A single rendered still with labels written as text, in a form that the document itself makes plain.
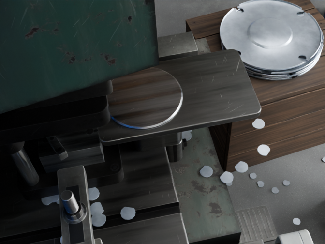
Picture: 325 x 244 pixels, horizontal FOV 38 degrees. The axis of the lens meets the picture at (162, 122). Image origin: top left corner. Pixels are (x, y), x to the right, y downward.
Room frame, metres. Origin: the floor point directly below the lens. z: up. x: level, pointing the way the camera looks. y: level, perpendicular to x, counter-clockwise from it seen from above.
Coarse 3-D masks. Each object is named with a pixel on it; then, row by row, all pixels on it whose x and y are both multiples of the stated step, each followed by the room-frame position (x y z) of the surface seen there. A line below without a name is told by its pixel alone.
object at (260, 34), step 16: (256, 0) 1.13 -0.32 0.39; (272, 0) 1.12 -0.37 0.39; (224, 16) 1.06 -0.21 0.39; (240, 16) 1.06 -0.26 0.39; (256, 16) 1.06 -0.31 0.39; (272, 16) 1.05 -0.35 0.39; (288, 16) 1.05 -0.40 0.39; (304, 16) 1.04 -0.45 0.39; (224, 32) 1.00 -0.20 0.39; (240, 32) 0.99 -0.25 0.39; (256, 32) 0.98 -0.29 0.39; (272, 32) 0.98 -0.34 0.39; (288, 32) 0.97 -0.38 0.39; (304, 32) 0.97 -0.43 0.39; (320, 32) 0.96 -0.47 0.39; (240, 48) 0.93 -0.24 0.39; (256, 48) 0.93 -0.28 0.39; (272, 48) 0.92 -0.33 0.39; (288, 48) 0.92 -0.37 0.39; (304, 48) 0.91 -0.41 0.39; (256, 64) 0.87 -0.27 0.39; (272, 64) 0.86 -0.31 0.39; (288, 64) 0.86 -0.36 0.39
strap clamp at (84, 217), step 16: (64, 176) 0.35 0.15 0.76; (80, 176) 0.34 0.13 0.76; (64, 192) 0.29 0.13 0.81; (80, 192) 0.32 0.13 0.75; (64, 208) 0.29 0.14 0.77; (80, 208) 0.29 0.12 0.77; (64, 224) 0.27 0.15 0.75; (80, 224) 0.27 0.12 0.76; (64, 240) 0.25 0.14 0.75; (80, 240) 0.25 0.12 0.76; (96, 240) 0.25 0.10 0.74
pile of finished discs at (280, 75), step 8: (224, 48) 0.95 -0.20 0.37; (320, 48) 0.91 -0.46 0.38; (304, 56) 0.89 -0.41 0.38; (304, 64) 0.86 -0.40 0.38; (312, 64) 0.87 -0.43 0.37; (248, 72) 0.86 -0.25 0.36; (256, 72) 0.85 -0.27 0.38; (264, 72) 0.84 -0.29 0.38; (272, 72) 0.83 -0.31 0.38; (280, 72) 0.83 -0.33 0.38; (288, 72) 0.83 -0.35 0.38; (296, 72) 0.84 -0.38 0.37; (304, 72) 0.85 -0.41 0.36; (272, 80) 0.83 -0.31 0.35
